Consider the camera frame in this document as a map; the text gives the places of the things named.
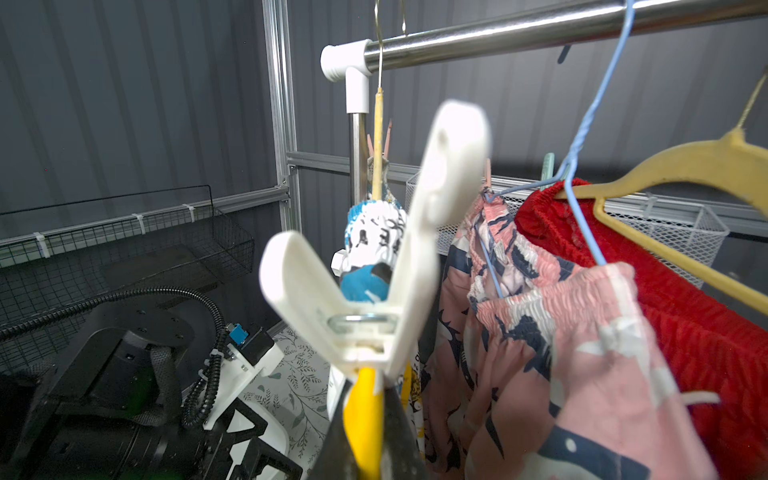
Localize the pink navy patterned shorts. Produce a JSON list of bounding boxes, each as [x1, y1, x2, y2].
[[422, 199, 717, 479]]

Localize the steel clothes rack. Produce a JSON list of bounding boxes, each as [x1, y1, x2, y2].
[[320, 1, 767, 183]]

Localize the yellow hanger of printed shorts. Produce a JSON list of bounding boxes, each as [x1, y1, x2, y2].
[[371, 0, 385, 201]]

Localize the light blue wire hanger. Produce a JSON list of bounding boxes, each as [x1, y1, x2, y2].
[[479, 0, 637, 301]]

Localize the red shorts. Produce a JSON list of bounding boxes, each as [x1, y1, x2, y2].
[[514, 177, 768, 480]]

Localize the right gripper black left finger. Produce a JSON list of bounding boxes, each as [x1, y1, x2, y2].
[[307, 381, 359, 480]]

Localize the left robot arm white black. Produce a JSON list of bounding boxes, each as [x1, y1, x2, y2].
[[1, 303, 303, 479]]

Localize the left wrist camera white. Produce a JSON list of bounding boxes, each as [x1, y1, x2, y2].
[[203, 323, 284, 431]]

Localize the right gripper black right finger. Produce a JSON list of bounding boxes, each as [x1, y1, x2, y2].
[[381, 388, 429, 480]]

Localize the white clothespin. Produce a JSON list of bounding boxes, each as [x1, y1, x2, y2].
[[259, 100, 491, 381]]

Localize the white wire mesh basket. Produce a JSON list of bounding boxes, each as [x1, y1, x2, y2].
[[405, 173, 730, 289]]

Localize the yellow hanger of red shorts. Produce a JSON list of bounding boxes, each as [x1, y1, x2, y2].
[[573, 74, 767, 314]]

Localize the blue yellow white printed shorts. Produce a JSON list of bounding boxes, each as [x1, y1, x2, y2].
[[339, 200, 425, 479]]

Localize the white plastic tray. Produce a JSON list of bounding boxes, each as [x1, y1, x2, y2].
[[227, 404, 289, 455]]

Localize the black corrugated cable left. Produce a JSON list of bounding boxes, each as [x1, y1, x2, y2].
[[0, 286, 232, 431]]

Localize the black wire wall basket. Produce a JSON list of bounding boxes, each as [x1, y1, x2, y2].
[[1, 185, 255, 374]]

